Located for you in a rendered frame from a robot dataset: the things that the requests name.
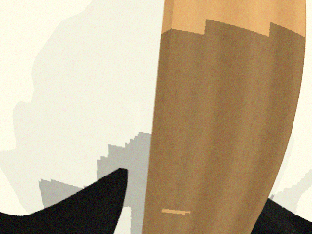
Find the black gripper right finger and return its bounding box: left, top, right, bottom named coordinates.
left=251, top=198, right=312, bottom=234

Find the light brown wooden board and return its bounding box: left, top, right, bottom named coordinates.
left=141, top=0, right=307, bottom=234

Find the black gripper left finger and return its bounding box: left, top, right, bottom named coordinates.
left=0, top=168, right=129, bottom=234

